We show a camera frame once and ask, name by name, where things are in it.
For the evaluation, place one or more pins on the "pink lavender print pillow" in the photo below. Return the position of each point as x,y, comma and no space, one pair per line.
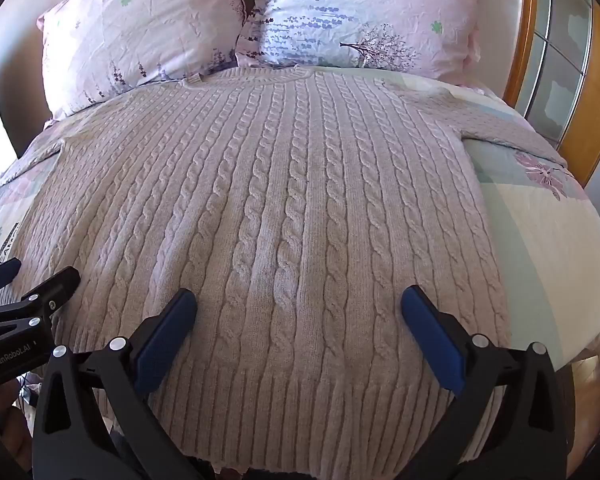
365,10

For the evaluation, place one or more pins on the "pink floral pillow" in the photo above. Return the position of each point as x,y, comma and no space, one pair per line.
145,30

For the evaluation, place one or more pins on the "wooden headboard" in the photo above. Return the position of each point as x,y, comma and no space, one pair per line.
525,30

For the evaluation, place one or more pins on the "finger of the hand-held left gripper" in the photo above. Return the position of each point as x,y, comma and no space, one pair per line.
50,295
2,272

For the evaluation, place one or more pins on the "floral patchwork bed sheet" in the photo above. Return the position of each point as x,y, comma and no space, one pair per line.
545,240

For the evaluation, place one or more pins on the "frosted glass wardrobe door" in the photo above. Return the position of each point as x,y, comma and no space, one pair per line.
560,55

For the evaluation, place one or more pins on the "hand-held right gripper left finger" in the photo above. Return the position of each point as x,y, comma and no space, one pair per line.
166,330

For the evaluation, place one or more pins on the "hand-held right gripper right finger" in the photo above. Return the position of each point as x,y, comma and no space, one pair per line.
430,336

